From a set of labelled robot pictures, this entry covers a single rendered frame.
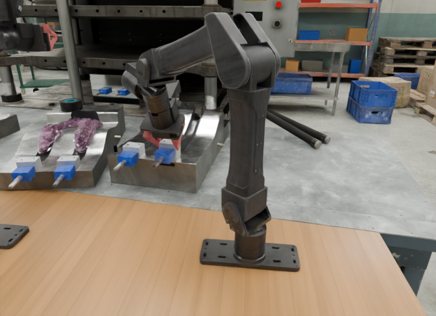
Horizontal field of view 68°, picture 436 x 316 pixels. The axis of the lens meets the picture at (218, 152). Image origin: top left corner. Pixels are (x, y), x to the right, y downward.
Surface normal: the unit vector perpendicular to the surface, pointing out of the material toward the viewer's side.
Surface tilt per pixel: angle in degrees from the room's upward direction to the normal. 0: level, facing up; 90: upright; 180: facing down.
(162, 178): 90
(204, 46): 96
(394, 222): 0
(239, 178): 79
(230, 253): 0
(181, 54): 93
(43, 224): 0
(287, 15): 90
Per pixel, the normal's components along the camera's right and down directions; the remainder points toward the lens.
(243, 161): -0.66, 0.28
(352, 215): 0.01, -0.92
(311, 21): -0.19, 0.38
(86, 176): 0.08, 0.40
